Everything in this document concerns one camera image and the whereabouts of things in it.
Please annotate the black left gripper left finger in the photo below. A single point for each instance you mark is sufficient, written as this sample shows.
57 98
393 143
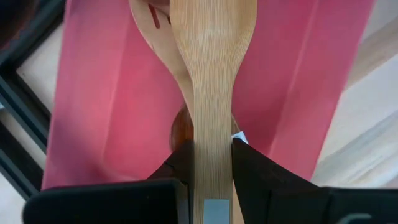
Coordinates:
109 205

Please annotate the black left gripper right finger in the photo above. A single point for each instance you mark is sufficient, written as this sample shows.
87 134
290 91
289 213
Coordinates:
295 199

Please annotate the bamboo fork spatula with label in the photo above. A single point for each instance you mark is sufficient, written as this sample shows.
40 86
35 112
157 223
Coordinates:
214 93

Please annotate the pink translucent plastic bin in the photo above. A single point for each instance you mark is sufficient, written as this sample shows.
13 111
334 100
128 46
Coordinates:
109 109

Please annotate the black metal table frame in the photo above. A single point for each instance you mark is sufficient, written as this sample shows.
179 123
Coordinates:
31 116

